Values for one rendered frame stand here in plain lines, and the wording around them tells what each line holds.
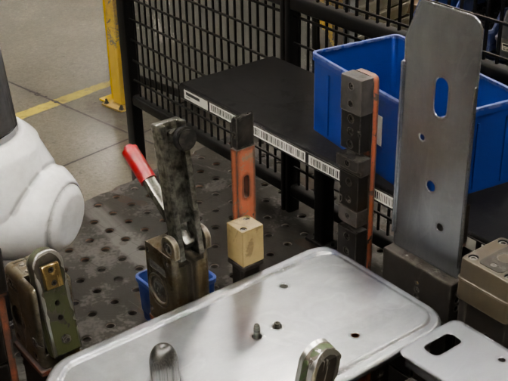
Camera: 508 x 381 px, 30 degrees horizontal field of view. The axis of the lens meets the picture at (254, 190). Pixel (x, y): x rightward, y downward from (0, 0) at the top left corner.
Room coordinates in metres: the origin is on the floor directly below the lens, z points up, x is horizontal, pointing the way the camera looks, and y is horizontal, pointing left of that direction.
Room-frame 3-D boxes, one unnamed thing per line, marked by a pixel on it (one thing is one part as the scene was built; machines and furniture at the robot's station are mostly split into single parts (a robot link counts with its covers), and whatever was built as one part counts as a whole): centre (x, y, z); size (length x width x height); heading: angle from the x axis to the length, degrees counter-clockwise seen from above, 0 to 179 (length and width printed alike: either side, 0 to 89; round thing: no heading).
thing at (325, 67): (1.29, -0.23, 1.10); 0.30 x 0.17 x 0.13; 27
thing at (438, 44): (1.03, -0.22, 1.17); 0.12 x 0.01 x 0.34; 37
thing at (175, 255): (0.98, 0.10, 1.06); 0.03 x 0.01 x 0.03; 37
